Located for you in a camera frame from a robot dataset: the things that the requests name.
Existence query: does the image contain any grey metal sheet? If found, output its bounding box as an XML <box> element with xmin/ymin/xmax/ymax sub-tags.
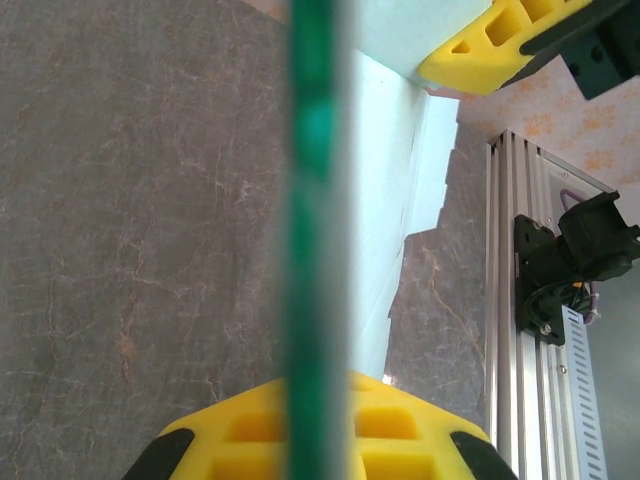
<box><xmin>587</xmin><ymin>277</ymin><xmax>640</xmax><ymax>480</ymax></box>

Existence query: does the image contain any light blue paper box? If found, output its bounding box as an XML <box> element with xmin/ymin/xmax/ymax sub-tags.
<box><xmin>282</xmin><ymin>0</ymin><xmax>460</xmax><ymax>480</ymax></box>

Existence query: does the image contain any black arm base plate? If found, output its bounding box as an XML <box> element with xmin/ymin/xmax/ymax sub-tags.
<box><xmin>513</xmin><ymin>213</ymin><xmax>569</xmax><ymax>347</ymax></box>

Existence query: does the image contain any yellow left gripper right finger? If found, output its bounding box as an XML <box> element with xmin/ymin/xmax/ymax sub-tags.
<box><xmin>349</xmin><ymin>369</ymin><xmax>519</xmax><ymax>480</ymax></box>

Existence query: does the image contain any purple cable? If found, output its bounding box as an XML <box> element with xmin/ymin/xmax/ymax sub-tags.
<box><xmin>559</xmin><ymin>188</ymin><xmax>601</xmax><ymax>324</ymax></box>

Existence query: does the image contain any long aluminium mounting rail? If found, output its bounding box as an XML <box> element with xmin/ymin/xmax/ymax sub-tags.
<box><xmin>483</xmin><ymin>128</ymin><xmax>617</xmax><ymax>480</ymax></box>

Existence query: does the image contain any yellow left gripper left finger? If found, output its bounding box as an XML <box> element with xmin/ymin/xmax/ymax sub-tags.
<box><xmin>122</xmin><ymin>375</ymin><xmax>288</xmax><ymax>480</ymax></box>

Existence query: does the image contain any slotted grey cable duct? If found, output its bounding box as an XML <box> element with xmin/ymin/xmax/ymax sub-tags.
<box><xmin>562</xmin><ymin>304</ymin><xmax>610</xmax><ymax>480</ymax></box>

